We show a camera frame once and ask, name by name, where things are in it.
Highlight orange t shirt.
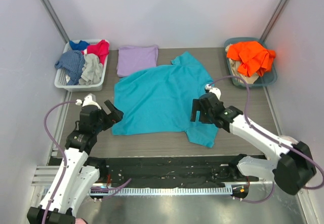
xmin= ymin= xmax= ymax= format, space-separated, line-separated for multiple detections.
xmin=225 ymin=41 xmax=276 ymax=78

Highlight folded lavender t shirt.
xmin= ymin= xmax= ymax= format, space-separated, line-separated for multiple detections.
xmin=116 ymin=45 xmax=158 ymax=78

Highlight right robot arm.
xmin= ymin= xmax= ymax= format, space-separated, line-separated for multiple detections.
xmin=191 ymin=92 xmax=316 ymax=195

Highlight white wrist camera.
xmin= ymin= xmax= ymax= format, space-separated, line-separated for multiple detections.
xmin=205 ymin=84 xmax=221 ymax=100
xmin=75 ymin=93 xmax=102 ymax=112

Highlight right aluminium corner post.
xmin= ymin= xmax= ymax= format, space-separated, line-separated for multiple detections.
xmin=260 ymin=0 xmax=289 ymax=42

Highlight pink cloth at bottom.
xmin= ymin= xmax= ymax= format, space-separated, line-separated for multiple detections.
xmin=75 ymin=218 xmax=88 ymax=224

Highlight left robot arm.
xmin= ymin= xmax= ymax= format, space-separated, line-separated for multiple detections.
xmin=27 ymin=94 xmax=124 ymax=223

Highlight white round mesh hamper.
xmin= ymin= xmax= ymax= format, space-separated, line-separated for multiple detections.
xmin=280 ymin=135 xmax=299 ymax=144

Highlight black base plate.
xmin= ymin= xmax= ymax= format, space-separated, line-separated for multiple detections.
xmin=83 ymin=156 xmax=259 ymax=189

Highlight left aluminium corner post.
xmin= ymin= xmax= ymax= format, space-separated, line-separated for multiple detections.
xmin=40 ymin=0 xmax=69 ymax=43

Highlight teal plastic basket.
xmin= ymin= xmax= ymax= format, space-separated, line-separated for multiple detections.
xmin=224 ymin=37 xmax=277 ymax=88

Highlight aluminium frame rails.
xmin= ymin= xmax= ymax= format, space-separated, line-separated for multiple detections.
xmin=31 ymin=166 xmax=59 ymax=186

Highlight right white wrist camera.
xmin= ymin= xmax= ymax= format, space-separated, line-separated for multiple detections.
xmin=205 ymin=84 xmax=221 ymax=100

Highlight white plastic basket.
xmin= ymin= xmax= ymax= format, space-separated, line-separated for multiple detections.
xmin=54 ymin=39 xmax=109 ymax=92

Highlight slotted cable duct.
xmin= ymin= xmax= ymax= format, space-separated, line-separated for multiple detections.
xmin=43 ymin=186 xmax=233 ymax=196

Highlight blue checked shirt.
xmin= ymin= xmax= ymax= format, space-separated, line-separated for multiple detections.
xmin=54 ymin=50 xmax=85 ymax=86

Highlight aluminium corner post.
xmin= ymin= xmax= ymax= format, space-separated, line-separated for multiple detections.
xmin=40 ymin=0 xmax=69 ymax=43
xmin=260 ymin=0 xmax=289 ymax=42

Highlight grey t shirt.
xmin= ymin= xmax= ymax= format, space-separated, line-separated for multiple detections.
xmin=78 ymin=54 xmax=103 ymax=86

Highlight red t shirt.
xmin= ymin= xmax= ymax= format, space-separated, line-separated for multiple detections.
xmin=83 ymin=40 xmax=110 ymax=65

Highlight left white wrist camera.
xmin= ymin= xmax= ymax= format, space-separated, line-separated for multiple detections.
xmin=75 ymin=93 xmax=102 ymax=112

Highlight royal blue t shirt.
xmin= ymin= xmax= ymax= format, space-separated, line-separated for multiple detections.
xmin=69 ymin=40 xmax=90 ymax=51

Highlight teal t shirt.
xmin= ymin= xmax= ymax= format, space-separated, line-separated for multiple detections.
xmin=112 ymin=52 xmax=218 ymax=148

